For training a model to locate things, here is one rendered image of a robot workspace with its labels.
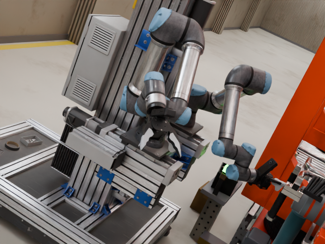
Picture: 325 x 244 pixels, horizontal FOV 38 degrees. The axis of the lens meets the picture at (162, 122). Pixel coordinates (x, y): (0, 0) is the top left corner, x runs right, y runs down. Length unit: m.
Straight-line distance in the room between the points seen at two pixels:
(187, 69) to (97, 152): 0.62
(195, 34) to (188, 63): 0.14
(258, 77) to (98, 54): 0.82
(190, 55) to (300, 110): 1.00
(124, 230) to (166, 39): 1.18
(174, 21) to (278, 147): 1.16
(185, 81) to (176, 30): 0.24
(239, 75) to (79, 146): 0.85
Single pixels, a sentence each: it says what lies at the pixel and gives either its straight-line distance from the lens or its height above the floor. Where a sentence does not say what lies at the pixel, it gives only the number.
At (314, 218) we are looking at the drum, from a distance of 2.41.
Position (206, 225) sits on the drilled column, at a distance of 3.28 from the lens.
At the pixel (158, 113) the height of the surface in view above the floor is 1.17.
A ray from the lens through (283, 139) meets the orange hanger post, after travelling 2.83.
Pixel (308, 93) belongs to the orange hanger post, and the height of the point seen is 1.26.
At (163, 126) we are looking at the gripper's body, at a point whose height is 1.13.
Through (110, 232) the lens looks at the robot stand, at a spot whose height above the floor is 0.21.
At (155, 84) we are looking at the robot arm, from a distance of 1.75.
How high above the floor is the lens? 1.70
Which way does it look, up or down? 20 degrees down
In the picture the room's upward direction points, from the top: 24 degrees clockwise
